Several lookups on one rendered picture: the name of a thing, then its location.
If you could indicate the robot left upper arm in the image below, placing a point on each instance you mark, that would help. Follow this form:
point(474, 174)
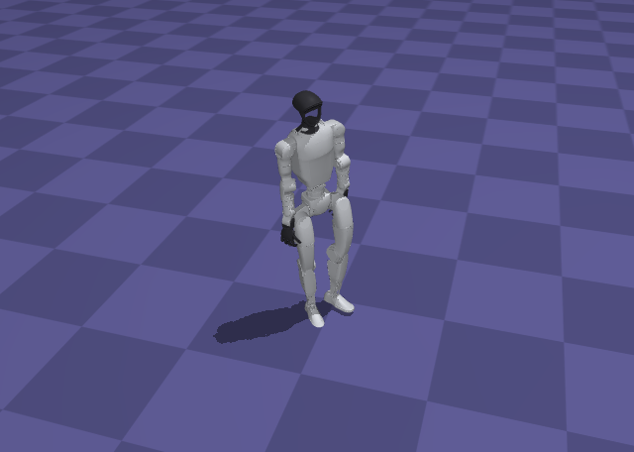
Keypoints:
point(341, 160)

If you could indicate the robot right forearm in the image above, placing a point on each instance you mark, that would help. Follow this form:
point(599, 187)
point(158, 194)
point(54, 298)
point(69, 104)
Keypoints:
point(287, 204)

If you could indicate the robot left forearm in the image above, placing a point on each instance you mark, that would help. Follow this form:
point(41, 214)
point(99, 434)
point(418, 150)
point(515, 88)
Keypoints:
point(342, 180)

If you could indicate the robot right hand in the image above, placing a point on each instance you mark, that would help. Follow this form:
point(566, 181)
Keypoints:
point(287, 234)

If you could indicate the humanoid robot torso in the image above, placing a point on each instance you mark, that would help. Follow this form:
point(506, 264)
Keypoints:
point(313, 163)

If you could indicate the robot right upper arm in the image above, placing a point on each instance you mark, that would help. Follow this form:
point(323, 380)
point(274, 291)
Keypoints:
point(284, 151)

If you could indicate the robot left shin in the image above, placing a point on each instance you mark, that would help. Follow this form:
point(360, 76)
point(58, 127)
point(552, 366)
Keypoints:
point(337, 271)

